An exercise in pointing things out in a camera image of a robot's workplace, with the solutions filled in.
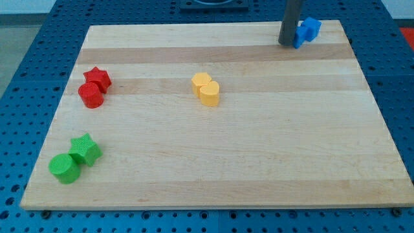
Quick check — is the light wooden board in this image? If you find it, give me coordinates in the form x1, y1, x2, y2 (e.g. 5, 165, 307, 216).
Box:
21, 20, 413, 210

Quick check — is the green star block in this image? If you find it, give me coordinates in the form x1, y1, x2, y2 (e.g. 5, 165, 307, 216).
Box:
68, 133, 103, 167

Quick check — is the yellow hexagon block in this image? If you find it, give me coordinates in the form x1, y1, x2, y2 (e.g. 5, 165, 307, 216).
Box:
191, 72, 212, 98

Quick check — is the yellow heart block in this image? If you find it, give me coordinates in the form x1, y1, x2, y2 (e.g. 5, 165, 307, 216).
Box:
200, 81, 220, 107

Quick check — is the blue cube block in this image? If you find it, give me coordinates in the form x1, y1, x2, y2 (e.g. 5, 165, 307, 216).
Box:
301, 17, 322, 42

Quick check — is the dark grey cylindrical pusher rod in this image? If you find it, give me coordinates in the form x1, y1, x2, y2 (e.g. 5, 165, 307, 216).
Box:
278, 0, 303, 46

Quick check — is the blue moon block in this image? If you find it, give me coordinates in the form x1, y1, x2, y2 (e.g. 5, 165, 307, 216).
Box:
292, 26, 308, 49

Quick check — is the red star block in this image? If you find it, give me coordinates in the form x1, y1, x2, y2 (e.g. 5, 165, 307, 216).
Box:
83, 67, 112, 94

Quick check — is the red cylinder block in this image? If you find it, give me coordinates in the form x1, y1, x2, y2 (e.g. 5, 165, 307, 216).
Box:
78, 82, 104, 109

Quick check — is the green cylinder block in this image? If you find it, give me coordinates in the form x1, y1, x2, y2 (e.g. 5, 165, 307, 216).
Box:
48, 153, 81, 184

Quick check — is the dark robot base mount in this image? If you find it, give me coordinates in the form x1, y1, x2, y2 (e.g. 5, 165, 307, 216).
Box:
179, 0, 250, 11

